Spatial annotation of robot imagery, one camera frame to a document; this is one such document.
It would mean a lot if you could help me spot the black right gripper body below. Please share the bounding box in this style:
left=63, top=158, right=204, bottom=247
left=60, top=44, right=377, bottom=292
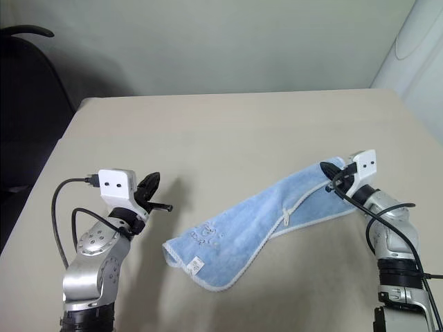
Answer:
left=334, top=165, right=359, bottom=197

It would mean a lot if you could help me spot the black office chair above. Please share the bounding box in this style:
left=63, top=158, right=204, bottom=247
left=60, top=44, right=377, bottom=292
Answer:
left=0, top=25, right=76, bottom=196

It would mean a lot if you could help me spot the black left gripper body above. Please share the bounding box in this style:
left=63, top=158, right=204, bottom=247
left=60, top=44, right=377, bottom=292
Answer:
left=132, top=186, right=154, bottom=222

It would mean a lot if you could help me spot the black left wrist camera cable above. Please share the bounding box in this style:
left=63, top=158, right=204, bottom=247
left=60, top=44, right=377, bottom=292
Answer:
left=51, top=174, right=101, bottom=270

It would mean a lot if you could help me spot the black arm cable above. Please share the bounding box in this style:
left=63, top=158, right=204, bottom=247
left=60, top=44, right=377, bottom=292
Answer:
left=365, top=202, right=417, bottom=255
left=71, top=207, right=129, bottom=247

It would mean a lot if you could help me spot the light blue towel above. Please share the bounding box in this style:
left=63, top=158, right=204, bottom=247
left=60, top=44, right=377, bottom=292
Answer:
left=161, top=156, right=358, bottom=292

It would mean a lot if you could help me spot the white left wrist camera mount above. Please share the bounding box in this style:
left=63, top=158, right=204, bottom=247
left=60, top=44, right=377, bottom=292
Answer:
left=98, top=167, right=138, bottom=212

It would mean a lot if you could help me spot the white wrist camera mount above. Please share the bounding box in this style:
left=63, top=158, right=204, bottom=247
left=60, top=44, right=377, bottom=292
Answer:
left=345, top=149, right=377, bottom=195
left=98, top=167, right=138, bottom=212

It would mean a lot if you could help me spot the white panel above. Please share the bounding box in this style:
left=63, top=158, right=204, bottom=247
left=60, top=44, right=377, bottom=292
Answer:
left=368, top=0, right=443, bottom=139

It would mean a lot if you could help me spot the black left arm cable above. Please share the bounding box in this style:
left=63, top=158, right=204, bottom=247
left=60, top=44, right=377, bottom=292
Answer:
left=71, top=207, right=129, bottom=247

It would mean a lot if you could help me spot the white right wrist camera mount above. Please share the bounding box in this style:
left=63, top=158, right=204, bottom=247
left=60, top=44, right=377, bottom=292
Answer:
left=345, top=149, right=377, bottom=195

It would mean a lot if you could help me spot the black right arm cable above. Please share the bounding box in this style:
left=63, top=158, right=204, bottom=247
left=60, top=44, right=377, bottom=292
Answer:
left=365, top=202, right=417, bottom=255

